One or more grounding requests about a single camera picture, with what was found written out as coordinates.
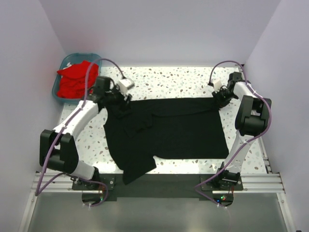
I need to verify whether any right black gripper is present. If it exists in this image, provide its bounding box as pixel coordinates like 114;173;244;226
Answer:
211;87;237;109

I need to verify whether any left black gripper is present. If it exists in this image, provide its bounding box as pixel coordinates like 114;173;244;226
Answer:
105;84;132;113

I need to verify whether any black t shirt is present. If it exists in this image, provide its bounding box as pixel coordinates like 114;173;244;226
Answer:
104;98;229;184

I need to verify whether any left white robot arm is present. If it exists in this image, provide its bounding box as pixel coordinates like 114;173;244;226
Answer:
39;76;135;189

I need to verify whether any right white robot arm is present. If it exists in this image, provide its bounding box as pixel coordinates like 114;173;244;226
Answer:
200;72;271;191

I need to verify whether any red t shirt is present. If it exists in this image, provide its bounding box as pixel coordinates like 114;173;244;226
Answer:
56;60;90;99

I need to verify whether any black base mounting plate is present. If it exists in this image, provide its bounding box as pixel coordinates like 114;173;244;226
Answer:
72;174;244;201

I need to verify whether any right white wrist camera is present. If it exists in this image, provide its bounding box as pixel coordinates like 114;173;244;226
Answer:
208;79;223;92

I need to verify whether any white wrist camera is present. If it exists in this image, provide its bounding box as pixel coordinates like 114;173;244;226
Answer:
118;78;135;94
208;79;223;92

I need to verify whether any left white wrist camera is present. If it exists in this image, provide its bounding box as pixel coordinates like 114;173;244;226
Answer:
118;78;135;94

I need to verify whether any aluminium frame rail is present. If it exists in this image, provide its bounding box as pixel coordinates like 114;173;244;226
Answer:
18;65;295;232

